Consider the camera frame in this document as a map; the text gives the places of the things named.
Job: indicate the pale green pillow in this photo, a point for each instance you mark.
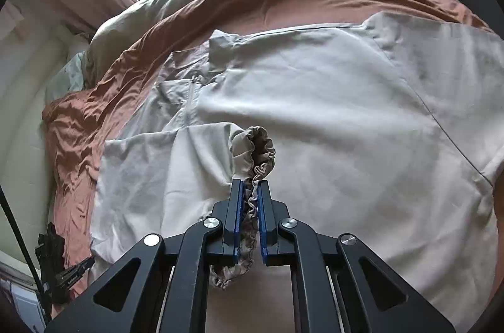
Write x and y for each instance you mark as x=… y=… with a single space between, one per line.
x=67 y=79

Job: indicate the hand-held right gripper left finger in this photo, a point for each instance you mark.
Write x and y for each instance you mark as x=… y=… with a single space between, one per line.
x=237 y=215

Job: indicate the beige zip jacket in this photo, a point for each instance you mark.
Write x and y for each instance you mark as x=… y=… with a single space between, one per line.
x=315 y=101

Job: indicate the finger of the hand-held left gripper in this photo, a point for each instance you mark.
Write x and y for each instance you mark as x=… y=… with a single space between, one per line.
x=75 y=274

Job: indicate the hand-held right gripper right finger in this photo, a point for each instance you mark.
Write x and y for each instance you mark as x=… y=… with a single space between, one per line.
x=263 y=223

